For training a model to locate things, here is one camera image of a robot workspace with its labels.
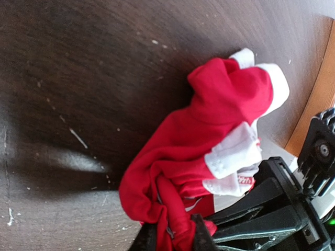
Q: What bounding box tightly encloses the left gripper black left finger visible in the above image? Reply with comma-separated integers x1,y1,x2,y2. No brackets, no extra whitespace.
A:
130,223,157,251

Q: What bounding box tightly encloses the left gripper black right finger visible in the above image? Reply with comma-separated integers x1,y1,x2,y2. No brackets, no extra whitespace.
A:
192,214,217,251

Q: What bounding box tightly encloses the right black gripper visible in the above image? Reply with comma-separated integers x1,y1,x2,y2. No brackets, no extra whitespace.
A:
206,157,334,250

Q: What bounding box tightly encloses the red white underwear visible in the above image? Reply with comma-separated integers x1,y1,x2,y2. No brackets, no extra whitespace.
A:
119,48,289,250

